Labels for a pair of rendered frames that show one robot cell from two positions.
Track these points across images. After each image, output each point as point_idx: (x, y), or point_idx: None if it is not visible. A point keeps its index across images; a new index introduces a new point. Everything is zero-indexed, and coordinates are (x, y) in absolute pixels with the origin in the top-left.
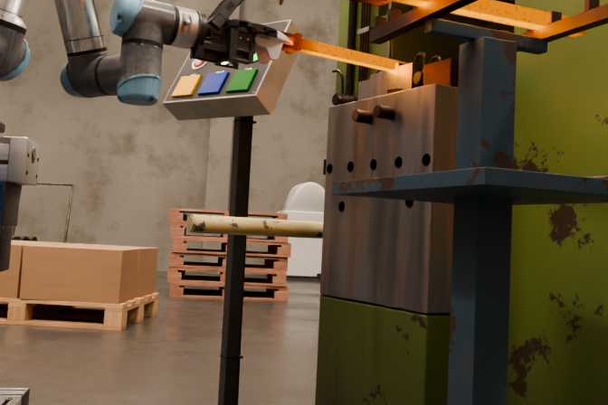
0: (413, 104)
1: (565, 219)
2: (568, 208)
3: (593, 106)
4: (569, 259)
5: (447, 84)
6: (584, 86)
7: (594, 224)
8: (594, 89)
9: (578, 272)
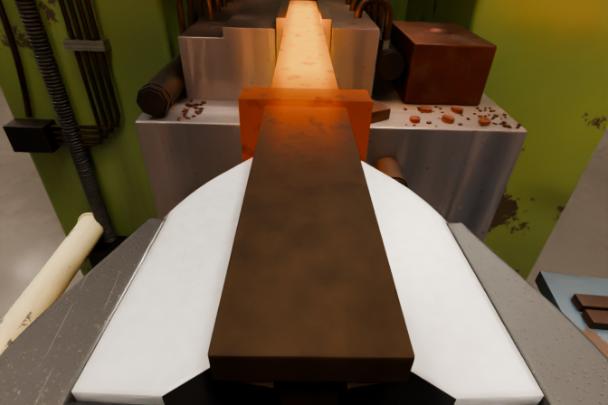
0: (456, 160)
1: (503, 211)
2: (510, 202)
3: (586, 102)
4: (496, 241)
5: (475, 97)
6: (584, 76)
7: (536, 215)
8: (596, 83)
9: (502, 249)
